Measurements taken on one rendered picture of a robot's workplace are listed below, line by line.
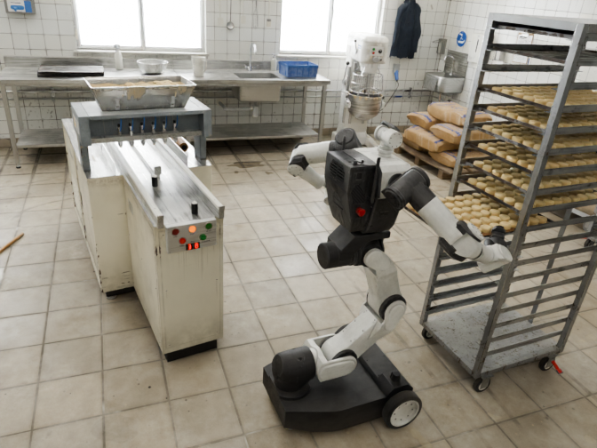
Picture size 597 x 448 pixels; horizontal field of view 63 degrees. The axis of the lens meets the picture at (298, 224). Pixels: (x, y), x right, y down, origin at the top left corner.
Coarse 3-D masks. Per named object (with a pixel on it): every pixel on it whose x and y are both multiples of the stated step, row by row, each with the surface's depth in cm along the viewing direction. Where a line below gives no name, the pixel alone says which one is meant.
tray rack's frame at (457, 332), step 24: (528, 24) 196; (552, 24) 186; (576, 24) 177; (576, 72) 246; (552, 264) 273; (456, 312) 296; (480, 312) 298; (576, 312) 261; (456, 336) 275; (480, 336) 277; (528, 336) 280; (504, 360) 260; (528, 360) 263
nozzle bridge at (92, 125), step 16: (80, 112) 258; (96, 112) 260; (112, 112) 262; (128, 112) 265; (144, 112) 267; (160, 112) 270; (176, 112) 274; (192, 112) 278; (208, 112) 283; (80, 128) 253; (96, 128) 265; (112, 128) 269; (128, 128) 273; (144, 128) 277; (160, 128) 282; (192, 128) 291; (208, 128) 287; (80, 144) 266; (80, 160) 279
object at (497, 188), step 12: (468, 180) 242; (480, 180) 243; (492, 180) 245; (492, 192) 230; (504, 192) 231; (516, 192) 230; (564, 192) 235; (576, 192) 236; (588, 192) 240; (516, 204) 217; (540, 204) 220; (552, 204) 222
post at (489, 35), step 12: (492, 12) 212; (492, 36) 216; (480, 60) 221; (480, 72) 222; (468, 108) 231; (468, 120) 232; (468, 132) 235; (456, 168) 244; (432, 276) 272; (432, 288) 275
